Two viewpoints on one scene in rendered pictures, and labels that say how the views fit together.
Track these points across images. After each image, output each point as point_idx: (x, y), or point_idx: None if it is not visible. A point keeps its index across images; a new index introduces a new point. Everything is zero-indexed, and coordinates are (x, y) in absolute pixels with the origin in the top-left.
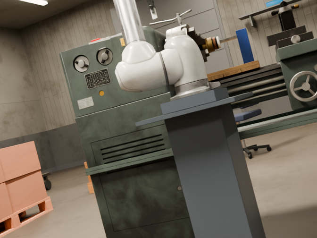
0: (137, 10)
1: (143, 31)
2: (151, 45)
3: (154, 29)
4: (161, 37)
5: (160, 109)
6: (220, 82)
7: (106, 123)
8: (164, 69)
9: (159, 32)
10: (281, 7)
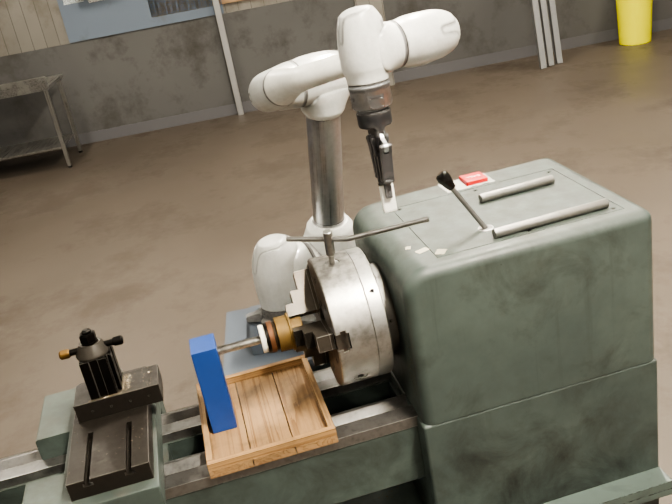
0: (311, 175)
1: (312, 206)
2: (306, 227)
3: (355, 223)
4: (365, 249)
5: None
6: (247, 318)
7: None
8: None
9: (366, 239)
10: (96, 336)
